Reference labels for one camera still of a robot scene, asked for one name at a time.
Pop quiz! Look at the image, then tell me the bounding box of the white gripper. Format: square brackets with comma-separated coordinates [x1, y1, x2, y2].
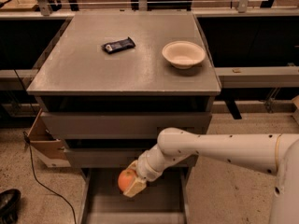
[123, 150, 163, 198]

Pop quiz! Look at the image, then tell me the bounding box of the orange round fruit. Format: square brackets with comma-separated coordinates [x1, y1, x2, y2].
[118, 169, 136, 191]

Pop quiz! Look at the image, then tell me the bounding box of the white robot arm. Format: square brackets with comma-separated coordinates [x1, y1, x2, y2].
[123, 128, 299, 224]

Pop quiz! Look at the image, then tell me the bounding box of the grey open bottom drawer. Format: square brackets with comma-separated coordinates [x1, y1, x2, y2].
[78, 168, 189, 224]

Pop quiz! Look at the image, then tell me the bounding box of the grey middle drawer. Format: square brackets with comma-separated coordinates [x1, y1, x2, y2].
[64, 147, 200, 169]

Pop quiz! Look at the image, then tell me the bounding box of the grey top drawer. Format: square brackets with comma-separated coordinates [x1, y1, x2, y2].
[41, 112, 211, 139]

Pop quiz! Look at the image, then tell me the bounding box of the grey drawer cabinet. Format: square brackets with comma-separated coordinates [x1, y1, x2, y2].
[26, 10, 222, 224]

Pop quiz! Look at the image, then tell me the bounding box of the brown cardboard box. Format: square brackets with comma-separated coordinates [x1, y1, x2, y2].
[28, 110, 70, 168]

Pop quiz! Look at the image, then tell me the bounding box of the black shoe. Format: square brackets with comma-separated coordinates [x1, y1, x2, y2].
[0, 189, 21, 224]

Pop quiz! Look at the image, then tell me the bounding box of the white paper bowl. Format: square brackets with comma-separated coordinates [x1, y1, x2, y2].
[162, 41, 206, 69]

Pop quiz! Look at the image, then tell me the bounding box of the dark snack bar wrapper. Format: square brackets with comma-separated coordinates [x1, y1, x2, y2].
[101, 37, 135, 54]

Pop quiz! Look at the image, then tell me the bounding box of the black floor cable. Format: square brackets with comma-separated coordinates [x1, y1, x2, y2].
[22, 131, 78, 224]

